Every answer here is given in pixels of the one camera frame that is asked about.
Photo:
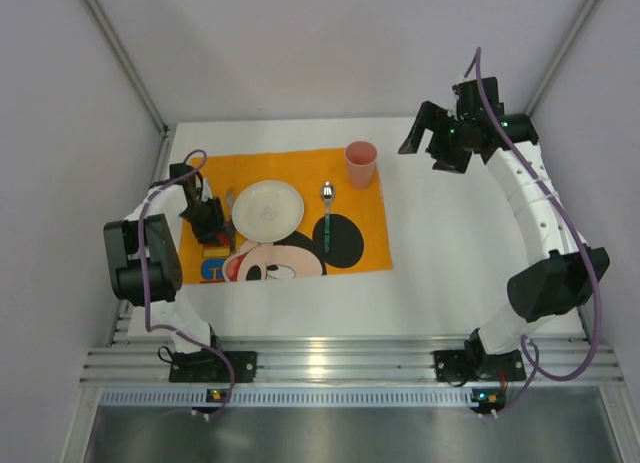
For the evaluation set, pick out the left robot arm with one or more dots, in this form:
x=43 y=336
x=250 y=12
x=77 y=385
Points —
x=143 y=259

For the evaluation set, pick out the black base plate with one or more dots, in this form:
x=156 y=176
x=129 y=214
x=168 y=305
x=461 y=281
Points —
x=457 y=368
x=205 y=367

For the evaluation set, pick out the pink plastic cup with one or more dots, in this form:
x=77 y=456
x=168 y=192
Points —
x=361 y=159

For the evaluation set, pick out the perforated cable duct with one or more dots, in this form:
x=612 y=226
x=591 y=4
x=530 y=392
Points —
x=304 y=397

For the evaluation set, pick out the right aluminium frame post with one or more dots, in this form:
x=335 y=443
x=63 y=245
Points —
x=580 y=19

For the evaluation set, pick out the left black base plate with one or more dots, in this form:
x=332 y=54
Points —
x=205 y=367

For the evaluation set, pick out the aluminium mounting rail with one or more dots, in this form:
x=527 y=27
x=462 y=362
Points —
x=325 y=361

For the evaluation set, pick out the cream round plate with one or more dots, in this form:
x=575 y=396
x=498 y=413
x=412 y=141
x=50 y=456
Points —
x=268 y=211

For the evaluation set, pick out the orange cartoon cloth placemat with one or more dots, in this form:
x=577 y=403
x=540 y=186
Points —
x=343 y=229

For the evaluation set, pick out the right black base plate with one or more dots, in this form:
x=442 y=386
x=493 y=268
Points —
x=457 y=368

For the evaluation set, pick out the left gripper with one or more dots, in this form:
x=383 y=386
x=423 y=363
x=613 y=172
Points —
x=211 y=221

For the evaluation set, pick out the aluminium frame post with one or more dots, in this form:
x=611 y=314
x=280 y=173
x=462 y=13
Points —
x=580 y=19
x=118 y=50

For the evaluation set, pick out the green handled fork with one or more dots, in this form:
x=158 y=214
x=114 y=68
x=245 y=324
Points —
x=230 y=224

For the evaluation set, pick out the green handled spoon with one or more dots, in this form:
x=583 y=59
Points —
x=328 y=196

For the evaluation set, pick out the left aluminium frame post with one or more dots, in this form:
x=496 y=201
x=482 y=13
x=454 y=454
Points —
x=118 y=50

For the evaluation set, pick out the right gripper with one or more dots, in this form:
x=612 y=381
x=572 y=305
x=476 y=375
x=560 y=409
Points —
x=441 y=140

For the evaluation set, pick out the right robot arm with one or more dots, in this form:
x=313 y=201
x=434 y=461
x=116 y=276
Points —
x=562 y=266

